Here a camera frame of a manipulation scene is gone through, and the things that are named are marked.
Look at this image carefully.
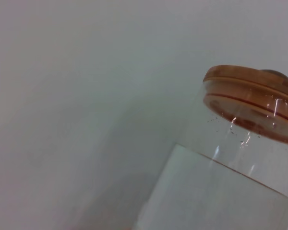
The glass water dispenser jar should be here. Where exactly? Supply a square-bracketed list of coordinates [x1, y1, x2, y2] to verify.
[134, 79, 288, 230]

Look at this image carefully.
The wooden jar lid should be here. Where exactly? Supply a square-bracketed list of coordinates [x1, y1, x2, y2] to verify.
[202, 64, 288, 146]

